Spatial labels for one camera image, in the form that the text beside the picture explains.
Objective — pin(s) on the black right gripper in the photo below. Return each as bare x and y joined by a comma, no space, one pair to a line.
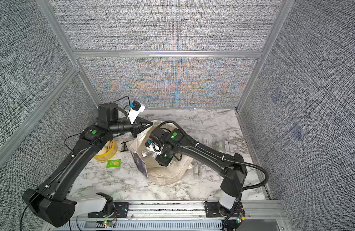
161,161

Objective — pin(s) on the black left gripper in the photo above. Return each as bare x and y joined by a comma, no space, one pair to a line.
138,127

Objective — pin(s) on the clear compass case green insert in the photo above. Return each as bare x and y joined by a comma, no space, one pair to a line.
217,145

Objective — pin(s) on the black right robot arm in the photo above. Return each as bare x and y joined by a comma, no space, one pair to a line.
231,168

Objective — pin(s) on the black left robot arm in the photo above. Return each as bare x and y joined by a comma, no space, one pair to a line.
48,201

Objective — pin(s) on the small black packet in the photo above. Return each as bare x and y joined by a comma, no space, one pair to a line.
124,147

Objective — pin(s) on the yellow tape roll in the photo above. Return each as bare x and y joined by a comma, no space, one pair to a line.
107,152

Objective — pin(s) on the green snack packet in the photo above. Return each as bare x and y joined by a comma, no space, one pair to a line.
113,163

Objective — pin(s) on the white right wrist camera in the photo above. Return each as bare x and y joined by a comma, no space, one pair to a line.
153,147

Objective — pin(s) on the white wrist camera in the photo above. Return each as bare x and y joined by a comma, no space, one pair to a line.
136,109
153,147

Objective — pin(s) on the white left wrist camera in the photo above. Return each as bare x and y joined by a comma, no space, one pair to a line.
136,109

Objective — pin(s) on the aluminium front rail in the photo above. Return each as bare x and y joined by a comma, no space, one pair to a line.
253,215

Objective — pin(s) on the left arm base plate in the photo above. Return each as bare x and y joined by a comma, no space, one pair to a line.
117,210

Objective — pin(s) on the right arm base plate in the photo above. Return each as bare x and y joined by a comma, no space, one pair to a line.
220,209

